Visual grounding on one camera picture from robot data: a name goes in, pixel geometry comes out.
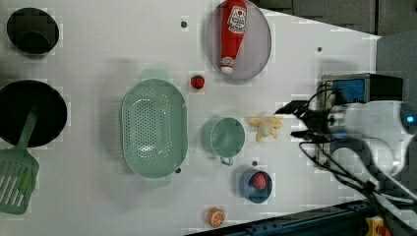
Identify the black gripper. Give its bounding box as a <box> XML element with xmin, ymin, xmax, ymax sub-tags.
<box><xmin>274</xmin><ymin>100</ymin><xmax>331</xmax><ymax>139</ymax></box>

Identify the yellow plush banana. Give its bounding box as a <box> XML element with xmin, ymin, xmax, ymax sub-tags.
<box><xmin>247</xmin><ymin>116</ymin><xmax>283</xmax><ymax>143</ymax></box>

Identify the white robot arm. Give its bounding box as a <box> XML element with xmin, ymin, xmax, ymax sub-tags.
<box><xmin>276</xmin><ymin>100</ymin><xmax>416</xmax><ymax>229</ymax></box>

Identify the black toaster oven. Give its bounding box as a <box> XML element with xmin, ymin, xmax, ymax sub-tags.
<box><xmin>317</xmin><ymin>73</ymin><xmax>403</xmax><ymax>108</ymax></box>

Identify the red toy in bowl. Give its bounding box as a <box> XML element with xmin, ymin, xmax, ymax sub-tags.
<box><xmin>252</xmin><ymin>172</ymin><xmax>267</xmax><ymax>190</ymax></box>

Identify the green mug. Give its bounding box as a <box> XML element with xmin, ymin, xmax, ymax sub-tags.
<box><xmin>201</xmin><ymin>117</ymin><xmax>246</xmax><ymax>166</ymax></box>

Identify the grey round plate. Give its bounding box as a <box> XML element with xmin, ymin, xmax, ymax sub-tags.
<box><xmin>206</xmin><ymin>0</ymin><xmax>271</xmax><ymax>80</ymax></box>

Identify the blue bowl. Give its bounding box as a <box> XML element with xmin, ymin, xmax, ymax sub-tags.
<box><xmin>239</xmin><ymin>168</ymin><xmax>273</xmax><ymax>204</ymax></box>

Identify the red plush strawberry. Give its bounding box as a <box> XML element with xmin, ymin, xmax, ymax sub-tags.
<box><xmin>190</xmin><ymin>75</ymin><xmax>206</xmax><ymax>89</ymax></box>

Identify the red plush ketchup bottle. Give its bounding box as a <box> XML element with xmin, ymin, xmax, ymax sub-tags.
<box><xmin>220</xmin><ymin>0</ymin><xmax>248</xmax><ymax>75</ymax></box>

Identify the orange slice toy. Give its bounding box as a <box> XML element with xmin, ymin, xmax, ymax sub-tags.
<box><xmin>207</xmin><ymin>207</ymin><xmax>225</xmax><ymax>228</ymax></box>

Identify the green colander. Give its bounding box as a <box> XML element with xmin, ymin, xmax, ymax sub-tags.
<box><xmin>120</xmin><ymin>69</ymin><xmax>188</xmax><ymax>188</ymax></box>

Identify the small black cup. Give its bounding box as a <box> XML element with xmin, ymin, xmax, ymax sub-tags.
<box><xmin>7</xmin><ymin>8</ymin><xmax>60</xmax><ymax>55</ymax></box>

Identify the large black pan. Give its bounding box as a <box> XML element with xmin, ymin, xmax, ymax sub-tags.
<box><xmin>0</xmin><ymin>80</ymin><xmax>69</xmax><ymax>148</ymax></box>

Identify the green slotted spatula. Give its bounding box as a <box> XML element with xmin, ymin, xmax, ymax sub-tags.
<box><xmin>0</xmin><ymin>106</ymin><xmax>39</xmax><ymax>215</ymax></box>

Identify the black cable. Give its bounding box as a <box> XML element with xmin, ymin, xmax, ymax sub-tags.
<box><xmin>298</xmin><ymin>82</ymin><xmax>417</xmax><ymax>230</ymax></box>

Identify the blue metal frame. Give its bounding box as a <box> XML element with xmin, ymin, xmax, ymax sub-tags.
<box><xmin>187</xmin><ymin>201</ymin><xmax>375</xmax><ymax>236</ymax></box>

